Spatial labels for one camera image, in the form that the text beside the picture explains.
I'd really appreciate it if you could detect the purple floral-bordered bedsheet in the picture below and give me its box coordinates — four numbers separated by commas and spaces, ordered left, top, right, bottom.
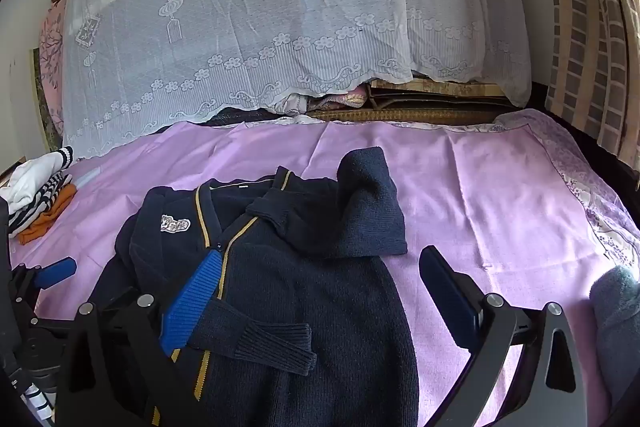
7, 109, 640, 427

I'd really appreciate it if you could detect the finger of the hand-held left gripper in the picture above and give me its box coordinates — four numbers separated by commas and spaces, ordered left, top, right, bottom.
11, 257, 77, 303

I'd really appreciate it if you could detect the navy knit cardigan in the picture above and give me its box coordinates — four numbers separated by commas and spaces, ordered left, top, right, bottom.
92, 147, 420, 427

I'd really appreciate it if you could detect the pink floral cloth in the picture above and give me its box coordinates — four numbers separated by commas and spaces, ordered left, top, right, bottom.
37, 0, 68, 132

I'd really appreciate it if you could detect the green marble panel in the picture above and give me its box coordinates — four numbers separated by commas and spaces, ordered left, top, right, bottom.
32, 47, 66, 148

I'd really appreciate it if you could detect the brick-patterned curtain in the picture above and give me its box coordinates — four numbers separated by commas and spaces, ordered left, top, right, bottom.
535, 0, 640, 172

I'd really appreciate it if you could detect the woven straw mat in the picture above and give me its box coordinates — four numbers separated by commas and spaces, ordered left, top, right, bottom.
305, 77, 516, 125

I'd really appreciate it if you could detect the white lace cover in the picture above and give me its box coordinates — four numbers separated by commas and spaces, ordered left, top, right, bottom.
60, 0, 533, 160

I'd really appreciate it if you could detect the black-white striped garment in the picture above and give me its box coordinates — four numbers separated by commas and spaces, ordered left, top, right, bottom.
7, 174, 73, 235

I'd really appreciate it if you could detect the folded floral blanket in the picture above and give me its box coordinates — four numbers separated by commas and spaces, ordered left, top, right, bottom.
272, 87, 371, 118

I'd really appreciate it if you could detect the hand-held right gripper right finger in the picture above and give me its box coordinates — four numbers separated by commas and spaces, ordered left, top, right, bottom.
419, 246, 588, 427

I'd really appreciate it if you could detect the white knit garment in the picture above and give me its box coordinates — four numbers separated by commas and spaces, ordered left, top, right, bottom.
0, 147, 75, 212

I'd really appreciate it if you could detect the grey fleece cloth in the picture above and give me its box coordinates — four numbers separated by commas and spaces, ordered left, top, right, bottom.
589, 264, 640, 408

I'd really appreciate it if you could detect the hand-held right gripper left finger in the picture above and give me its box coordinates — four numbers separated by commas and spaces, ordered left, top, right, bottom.
52, 251, 223, 427

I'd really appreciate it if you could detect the orange garment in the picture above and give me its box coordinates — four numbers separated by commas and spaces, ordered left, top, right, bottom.
17, 184, 78, 244

